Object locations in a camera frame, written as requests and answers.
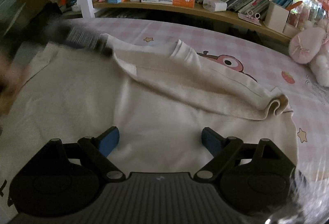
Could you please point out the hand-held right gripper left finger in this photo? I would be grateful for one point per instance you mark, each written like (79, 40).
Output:
(110, 138)

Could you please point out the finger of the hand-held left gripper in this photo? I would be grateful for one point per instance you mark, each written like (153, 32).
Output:
(106, 48)

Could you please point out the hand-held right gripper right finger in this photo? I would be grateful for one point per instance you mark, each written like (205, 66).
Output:
(210, 139)

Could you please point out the white t-shirt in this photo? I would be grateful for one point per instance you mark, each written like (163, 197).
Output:
(154, 116)

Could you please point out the pink printed desk mat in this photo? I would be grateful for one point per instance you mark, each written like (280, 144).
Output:
(180, 31)

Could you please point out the small white box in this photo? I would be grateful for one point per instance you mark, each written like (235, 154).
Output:
(215, 5)

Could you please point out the pink clips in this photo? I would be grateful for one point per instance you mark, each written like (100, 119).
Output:
(249, 17)

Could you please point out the pink plush bunny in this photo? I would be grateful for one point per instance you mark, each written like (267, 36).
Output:
(304, 47)

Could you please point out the beige pen holder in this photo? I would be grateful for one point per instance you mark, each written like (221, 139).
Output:
(275, 17)

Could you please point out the clear acrylic holder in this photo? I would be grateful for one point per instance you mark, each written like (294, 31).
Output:
(308, 3)

